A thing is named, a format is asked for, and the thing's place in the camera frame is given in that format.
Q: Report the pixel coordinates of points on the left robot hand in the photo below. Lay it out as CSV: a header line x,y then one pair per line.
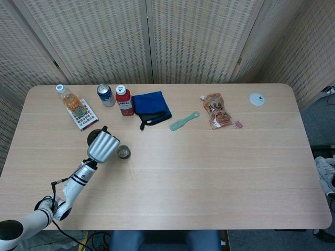
x,y
103,146

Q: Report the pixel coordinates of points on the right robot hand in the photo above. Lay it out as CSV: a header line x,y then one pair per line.
x,y
327,172

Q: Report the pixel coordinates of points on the black round object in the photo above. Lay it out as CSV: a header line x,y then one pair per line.
x,y
92,136

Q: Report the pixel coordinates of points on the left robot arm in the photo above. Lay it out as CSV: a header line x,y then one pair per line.
x,y
73,188

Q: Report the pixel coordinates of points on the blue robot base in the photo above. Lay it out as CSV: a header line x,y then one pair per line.
x,y
162,240

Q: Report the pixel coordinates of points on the dark green teacup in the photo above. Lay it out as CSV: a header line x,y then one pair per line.
x,y
123,153

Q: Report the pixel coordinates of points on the patterned box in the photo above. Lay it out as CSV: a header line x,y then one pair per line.
x,y
86,121

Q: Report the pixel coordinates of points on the red NFC juice bottle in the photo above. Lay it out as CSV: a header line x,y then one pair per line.
x,y
125,103

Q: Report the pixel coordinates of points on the blue white drink can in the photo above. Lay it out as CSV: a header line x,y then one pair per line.
x,y
106,96

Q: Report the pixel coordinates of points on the Qoo orange drink bottle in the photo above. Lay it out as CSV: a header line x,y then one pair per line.
x,y
72,102

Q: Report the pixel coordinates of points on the blue and black cloth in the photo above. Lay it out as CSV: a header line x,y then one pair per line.
x,y
149,103

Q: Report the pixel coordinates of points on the green brush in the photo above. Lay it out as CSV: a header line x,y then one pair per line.
x,y
183,122

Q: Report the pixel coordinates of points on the brass screen hinge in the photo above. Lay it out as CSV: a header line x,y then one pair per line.
x,y
56,64
239,60

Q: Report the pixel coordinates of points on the pink binder clip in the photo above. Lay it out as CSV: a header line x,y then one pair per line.
x,y
238,125

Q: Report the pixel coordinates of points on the white round table grommet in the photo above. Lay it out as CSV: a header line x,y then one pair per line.
x,y
257,99

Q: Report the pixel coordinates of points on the woven folding screen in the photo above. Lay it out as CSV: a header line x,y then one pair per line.
x,y
104,39

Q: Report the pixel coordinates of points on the brown spout pouch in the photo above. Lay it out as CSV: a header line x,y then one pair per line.
x,y
217,112

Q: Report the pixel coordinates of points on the black table frame bar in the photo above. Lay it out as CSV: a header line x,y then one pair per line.
x,y
323,147

